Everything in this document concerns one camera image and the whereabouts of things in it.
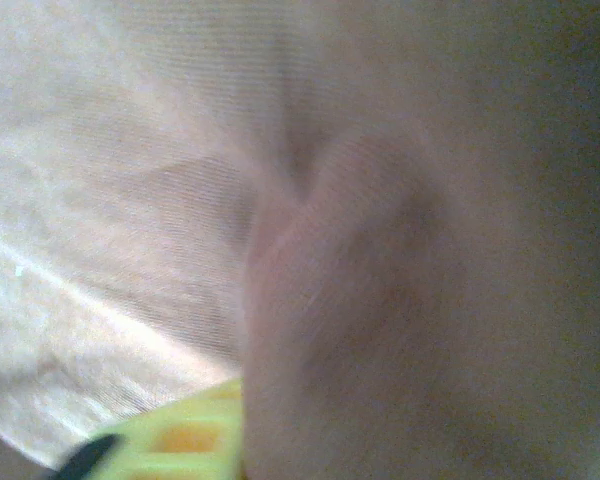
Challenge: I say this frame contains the brown long pants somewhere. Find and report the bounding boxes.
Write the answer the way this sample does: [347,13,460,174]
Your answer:
[0,0,600,480]

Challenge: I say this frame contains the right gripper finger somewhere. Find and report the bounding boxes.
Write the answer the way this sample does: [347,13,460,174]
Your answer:
[44,377,246,480]

